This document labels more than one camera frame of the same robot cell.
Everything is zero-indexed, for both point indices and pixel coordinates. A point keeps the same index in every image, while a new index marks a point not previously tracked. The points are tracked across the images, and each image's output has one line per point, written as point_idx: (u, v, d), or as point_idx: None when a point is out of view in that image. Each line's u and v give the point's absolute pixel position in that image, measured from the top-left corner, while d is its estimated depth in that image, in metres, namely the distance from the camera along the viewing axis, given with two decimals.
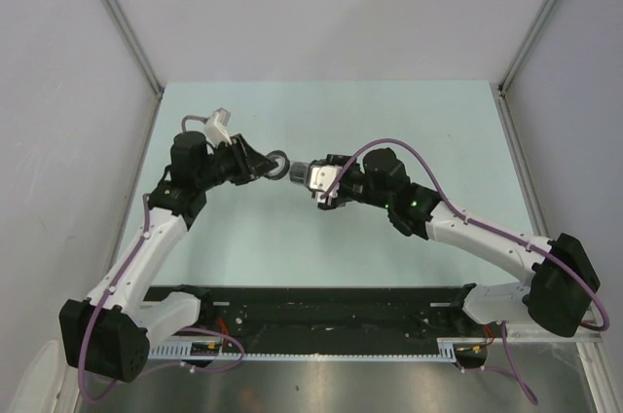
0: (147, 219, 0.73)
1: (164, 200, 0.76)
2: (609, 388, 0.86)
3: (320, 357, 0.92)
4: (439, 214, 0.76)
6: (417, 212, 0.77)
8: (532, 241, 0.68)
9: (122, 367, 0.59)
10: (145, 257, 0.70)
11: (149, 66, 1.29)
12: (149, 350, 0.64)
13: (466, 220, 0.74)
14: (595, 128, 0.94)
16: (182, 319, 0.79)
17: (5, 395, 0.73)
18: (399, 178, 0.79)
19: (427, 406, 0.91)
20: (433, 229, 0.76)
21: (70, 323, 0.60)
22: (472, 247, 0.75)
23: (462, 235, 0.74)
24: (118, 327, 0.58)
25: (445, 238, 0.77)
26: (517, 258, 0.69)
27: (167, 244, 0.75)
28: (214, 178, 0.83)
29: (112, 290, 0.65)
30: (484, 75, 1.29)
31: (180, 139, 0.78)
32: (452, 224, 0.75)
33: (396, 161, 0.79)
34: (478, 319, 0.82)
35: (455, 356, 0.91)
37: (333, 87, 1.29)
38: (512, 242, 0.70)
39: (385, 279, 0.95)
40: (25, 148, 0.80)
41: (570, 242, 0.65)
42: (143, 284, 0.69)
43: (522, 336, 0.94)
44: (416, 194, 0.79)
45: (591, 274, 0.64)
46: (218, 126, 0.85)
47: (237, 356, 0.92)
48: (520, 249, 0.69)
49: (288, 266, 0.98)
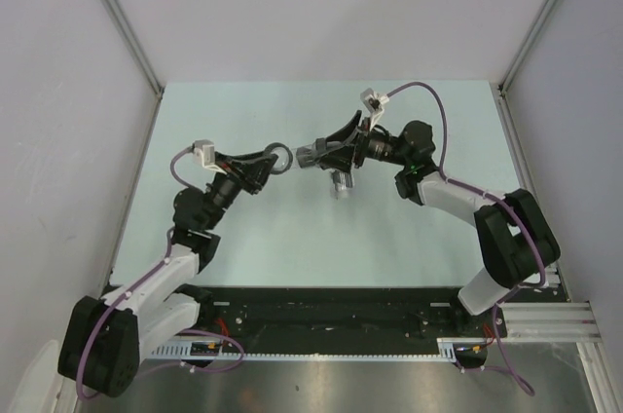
0: (169, 248, 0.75)
1: (185, 241, 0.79)
2: (609, 388, 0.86)
3: (320, 357, 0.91)
4: (429, 176, 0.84)
6: (414, 180, 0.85)
8: (488, 190, 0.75)
9: (112, 374, 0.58)
10: (163, 278, 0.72)
11: (149, 66, 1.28)
12: (137, 367, 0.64)
13: (447, 180, 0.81)
14: (597, 127, 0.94)
16: (177, 326, 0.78)
17: (4, 397, 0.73)
18: (424, 157, 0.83)
19: (427, 405, 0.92)
20: (421, 189, 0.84)
21: (79, 320, 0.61)
22: (450, 204, 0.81)
23: (441, 190, 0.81)
24: (125, 328, 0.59)
25: (430, 197, 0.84)
26: (472, 203, 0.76)
27: (180, 275, 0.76)
28: (222, 207, 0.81)
29: (128, 295, 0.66)
30: (485, 74, 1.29)
31: (181, 203, 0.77)
32: (435, 183, 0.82)
33: (431, 143, 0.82)
34: (471, 311, 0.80)
35: (455, 356, 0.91)
37: (334, 86, 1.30)
38: (473, 193, 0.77)
39: (387, 280, 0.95)
40: (26, 148, 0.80)
41: (526, 198, 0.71)
42: (156, 292, 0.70)
43: (521, 336, 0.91)
44: (427, 168, 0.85)
45: (545, 231, 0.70)
46: (208, 165, 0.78)
47: (237, 356, 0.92)
48: (476, 198, 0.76)
49: (289, 264, 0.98)
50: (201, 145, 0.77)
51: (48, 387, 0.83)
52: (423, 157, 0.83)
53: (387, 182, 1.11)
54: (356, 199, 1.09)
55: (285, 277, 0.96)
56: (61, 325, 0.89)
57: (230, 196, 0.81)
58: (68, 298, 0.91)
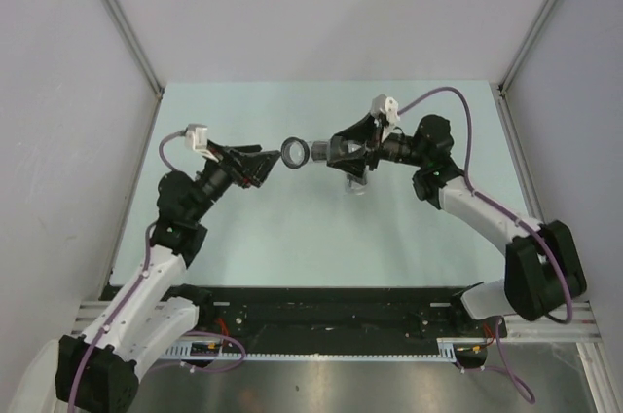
0: (148, 257, 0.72)
1: (167, 237, 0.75)
2: (609, 388, 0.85)
3: (320, 357, 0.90)
4: (454, 183, 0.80)
6: (435, 183, 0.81)
8: (522, 217, 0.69)
9: (108, 407, 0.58)
10: (142, 296, 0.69)
11: (149, 66, 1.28)
12: (138, 385, 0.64)
13: (474, 192, 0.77)
14: (597, 127, 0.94)
16: (176, 332, 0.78)
17: (5, 398, 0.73)
18: (443, 154, 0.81)
19: (427, 405, 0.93)
20: (444, 197, 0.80)
21: (63, 359, 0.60)
22: (474, 220, 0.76)
23: (466, 204, 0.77)
24: (107, 368, 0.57)
25: (452, 206, 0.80)
26: (504, 230, 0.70)
27: (163, 285, 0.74)
28: (209, 201, 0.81)
29: (106, 330, 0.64)
30: (485, 74, 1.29)
31: (164, 189, 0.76)
32: (459, 194, 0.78)
33: (449, 137, 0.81)
34: (473, 315, 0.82)
35: (455, 357, 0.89)
37: (334, 86, 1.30)
38: (504, 215, 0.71)
39: (387, 279, 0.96)
40: (26, 149, 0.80)
41: (562, 229, 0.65)
42: (139, 313, 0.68)
43: (522, 336, 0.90)
44: (447, 167, 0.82)
45: (577, 267, 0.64)
46: (198, 151, 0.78)
47: (237, 356, 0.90)
48: (507, 222, 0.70)
49: (290, 265, 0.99)
50: (196, 129, 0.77)
51: (49, 388, 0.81)
52: (441, 153, 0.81)
53: (387, 182, 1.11)
54: (356, 199, 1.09)
55: (287, 277, 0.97)
56: (61, 326, 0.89)
57: (217, 187, 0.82)
58: (68, 299, 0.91)
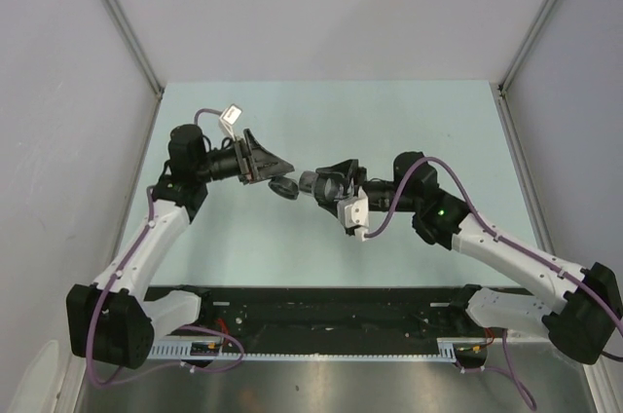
0: (152, 209, 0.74)
1: (168, 191, 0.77)
2: (609, 388, 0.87)
3: (320, 357, 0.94)
4: (468, 228, 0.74)
6: (444, 224, 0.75)
8: (566, 270, 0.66)
9: (128, 353, 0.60)
10: (149, 246, 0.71)
11: (148, 66, 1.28)
12: (154, 335, 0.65)
13: (496, 238, 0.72)
14: (597, 126, 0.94)
16: (182, 317, 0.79)
17: (4, 397, 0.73)
18: (431, 187, 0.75)
19: (427, 405, 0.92)
20: (459, 242, 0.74)
21: (76, 309, 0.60)
22: (501, 266, 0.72)
23: (491, 251, 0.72)
24: (125, 311, 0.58)
25: (470, 250, 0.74)
26: (549, 284, 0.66)
27: (170, 236, 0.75)
28: (209, 176, 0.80)
29: (119, 275, 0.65)
30: (485, 74, 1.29)
31: (177, 135, 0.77)
32: (481, 240, 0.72)
33: (430, 168, 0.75)
34: (482, 323, 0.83)
35: (455, 356, 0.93)
37: (334, 86, 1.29)
38: (543, 266, 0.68)
39: (388, 280, 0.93)
40: (26, 148, 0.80)
41: (604, 272, 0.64)
42: (148, 262, 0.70)
43: (522, 336, 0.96)
44: (441, 201, 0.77)
45: (618, 304, 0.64)
46: (223, 125, 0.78)
47: (236, 356, 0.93)
48: (550, 275, 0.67)
49: (290, 266, 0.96)
50: (234, 109, 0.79)
51: (48, 390, 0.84)
52: (431, 187, 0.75)
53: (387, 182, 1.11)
54: None
55: (292, 277, 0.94)
56: (60, 325, 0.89)
57: (222, 170, 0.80)
58: None
